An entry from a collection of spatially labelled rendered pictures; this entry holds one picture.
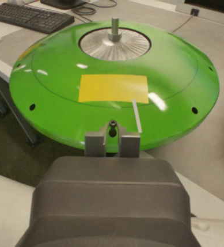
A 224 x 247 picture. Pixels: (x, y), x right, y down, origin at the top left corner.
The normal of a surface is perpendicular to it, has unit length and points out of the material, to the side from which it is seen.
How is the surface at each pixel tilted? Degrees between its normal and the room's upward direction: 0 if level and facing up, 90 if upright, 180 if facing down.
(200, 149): 0
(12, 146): 0
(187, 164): 0
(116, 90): 17
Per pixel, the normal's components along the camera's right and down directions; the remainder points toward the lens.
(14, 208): 0.03, -0.83
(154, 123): 0.13, -0.27
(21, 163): 0.00, -0.63
